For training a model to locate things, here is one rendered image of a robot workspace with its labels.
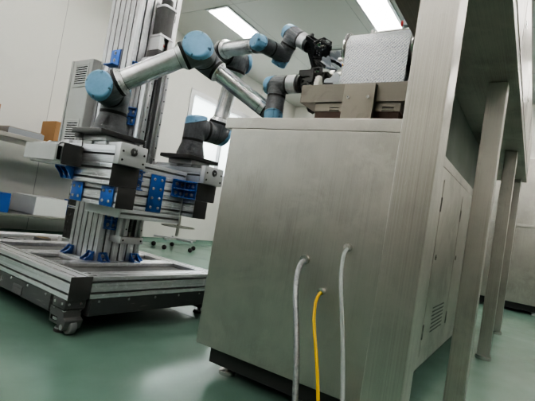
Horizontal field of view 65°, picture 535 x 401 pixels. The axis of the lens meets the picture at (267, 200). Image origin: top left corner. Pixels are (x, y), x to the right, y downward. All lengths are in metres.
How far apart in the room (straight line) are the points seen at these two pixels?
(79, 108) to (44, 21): 2.59
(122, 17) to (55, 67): 2.55
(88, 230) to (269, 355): 1.21
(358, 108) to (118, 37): 1.44
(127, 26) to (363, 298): 1.76
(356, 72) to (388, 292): 1.10
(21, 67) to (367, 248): 4.06
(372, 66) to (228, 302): 0.98
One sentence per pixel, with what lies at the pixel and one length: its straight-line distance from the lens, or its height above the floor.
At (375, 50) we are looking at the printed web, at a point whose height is 1.22.
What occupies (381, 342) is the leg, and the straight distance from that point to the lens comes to 0.68.
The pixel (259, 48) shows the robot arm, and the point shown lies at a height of 1.31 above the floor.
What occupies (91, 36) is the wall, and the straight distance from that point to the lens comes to 5.19.
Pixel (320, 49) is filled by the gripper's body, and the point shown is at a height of 1.32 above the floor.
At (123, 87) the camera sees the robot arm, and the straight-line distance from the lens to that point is 1.84.
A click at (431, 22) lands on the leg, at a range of 0.74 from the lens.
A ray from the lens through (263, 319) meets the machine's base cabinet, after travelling 1.37.
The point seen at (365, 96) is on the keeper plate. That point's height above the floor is 0.98.
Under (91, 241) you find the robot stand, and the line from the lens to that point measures 2.21.
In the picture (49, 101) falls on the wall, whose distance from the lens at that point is 4.85.
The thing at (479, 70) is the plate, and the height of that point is 1.14.
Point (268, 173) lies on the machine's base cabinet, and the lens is 1.38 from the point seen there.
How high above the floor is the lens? 0.57
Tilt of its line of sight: 2 degrees up
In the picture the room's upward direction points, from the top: 9 degrees clockwise
